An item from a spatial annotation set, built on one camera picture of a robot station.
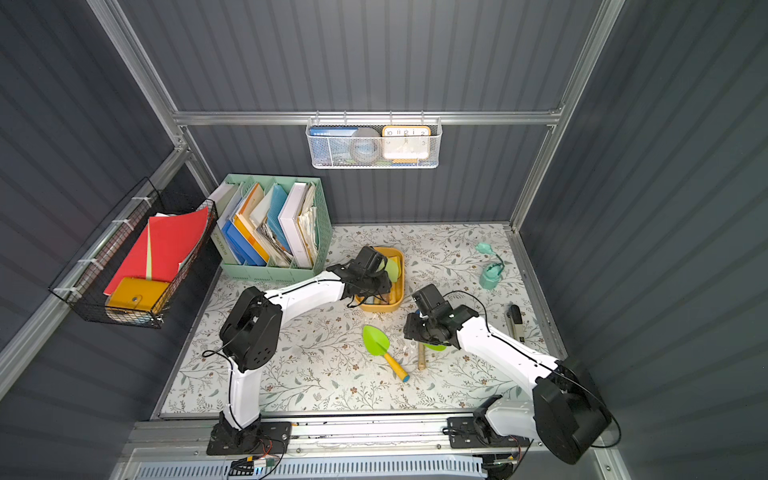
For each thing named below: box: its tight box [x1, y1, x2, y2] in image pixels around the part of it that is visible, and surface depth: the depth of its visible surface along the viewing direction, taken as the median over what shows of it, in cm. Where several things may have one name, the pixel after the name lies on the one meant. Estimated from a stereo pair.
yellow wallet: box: [105, 277, 170, 312], surface depth 65 cm
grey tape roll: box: [349, 127, 381, 164], surface depth 89 cm
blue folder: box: [221, 220, 267, 266], surface depth 96 cm
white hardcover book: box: [278, 182, 312, 268], surface depth 93 cm
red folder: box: [104, 206, 209, 296], surface depth 77 cm
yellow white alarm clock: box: [382, 126, 432, 163], surface depth 90 cm
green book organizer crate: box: [208, 174, 333, 283], surface depth 97 cm
